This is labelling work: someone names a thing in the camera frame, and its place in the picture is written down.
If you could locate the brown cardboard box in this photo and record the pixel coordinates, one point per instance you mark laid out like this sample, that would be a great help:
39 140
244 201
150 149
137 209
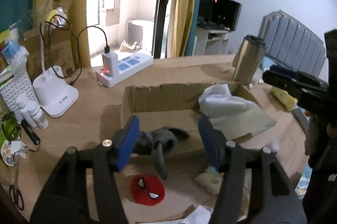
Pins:
174 105

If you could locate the grey sock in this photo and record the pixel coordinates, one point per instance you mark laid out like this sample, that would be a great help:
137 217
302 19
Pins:
157 143

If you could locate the green lens glasses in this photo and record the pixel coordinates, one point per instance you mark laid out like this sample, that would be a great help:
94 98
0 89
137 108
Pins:
10 127

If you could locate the yellow right curtain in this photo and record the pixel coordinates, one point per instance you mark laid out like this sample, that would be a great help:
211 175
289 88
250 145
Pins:
181 16

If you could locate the white power strip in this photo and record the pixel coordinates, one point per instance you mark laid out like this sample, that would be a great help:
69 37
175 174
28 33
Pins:
128 66

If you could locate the white computer desk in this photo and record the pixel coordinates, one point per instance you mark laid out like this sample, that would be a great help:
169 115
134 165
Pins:
211 42

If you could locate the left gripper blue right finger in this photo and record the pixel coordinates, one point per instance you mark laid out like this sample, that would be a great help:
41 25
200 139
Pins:
214 142

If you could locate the cartoon tissue packet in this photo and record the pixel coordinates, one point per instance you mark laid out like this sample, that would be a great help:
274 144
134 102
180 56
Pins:
210 179

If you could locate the yellow curtain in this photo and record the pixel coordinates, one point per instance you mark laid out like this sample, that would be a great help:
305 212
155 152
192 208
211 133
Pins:
77 18
181 16

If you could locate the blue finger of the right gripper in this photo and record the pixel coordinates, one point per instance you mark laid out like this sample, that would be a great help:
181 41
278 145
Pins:
287 85
284 71

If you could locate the white perforated basket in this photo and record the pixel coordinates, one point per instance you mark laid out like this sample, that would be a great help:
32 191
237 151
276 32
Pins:
19 84

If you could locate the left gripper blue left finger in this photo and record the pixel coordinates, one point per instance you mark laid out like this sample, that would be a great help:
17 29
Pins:
123 143

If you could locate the black marker pen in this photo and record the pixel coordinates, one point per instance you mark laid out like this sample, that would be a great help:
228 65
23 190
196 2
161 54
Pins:
30 133

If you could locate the grey bed headboard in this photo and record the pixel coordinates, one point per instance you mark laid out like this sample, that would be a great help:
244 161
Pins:
291 44

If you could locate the white usb charger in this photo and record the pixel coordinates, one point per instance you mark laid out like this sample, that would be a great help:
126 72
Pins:
110 64

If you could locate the black scissors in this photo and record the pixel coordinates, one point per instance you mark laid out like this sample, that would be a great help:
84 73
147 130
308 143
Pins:
14 191

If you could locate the steel travel mug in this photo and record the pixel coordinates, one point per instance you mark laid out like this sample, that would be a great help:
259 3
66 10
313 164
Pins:
246 61

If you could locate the red spider face plush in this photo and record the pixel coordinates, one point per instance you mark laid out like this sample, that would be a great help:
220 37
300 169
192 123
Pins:
147 190

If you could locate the black computer monitor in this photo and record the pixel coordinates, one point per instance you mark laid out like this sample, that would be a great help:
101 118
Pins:
218 14

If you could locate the yellow left curtain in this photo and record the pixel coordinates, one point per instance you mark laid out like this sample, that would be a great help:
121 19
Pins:
77 18

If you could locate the white cloth towel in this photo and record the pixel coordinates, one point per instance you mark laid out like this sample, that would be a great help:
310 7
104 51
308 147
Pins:
234 116

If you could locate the white pill bottle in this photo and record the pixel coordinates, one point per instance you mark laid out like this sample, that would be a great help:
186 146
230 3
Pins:
22 102
37 114

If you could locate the yellow tissue pack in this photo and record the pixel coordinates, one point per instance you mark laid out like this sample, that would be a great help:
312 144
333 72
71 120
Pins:
284 98

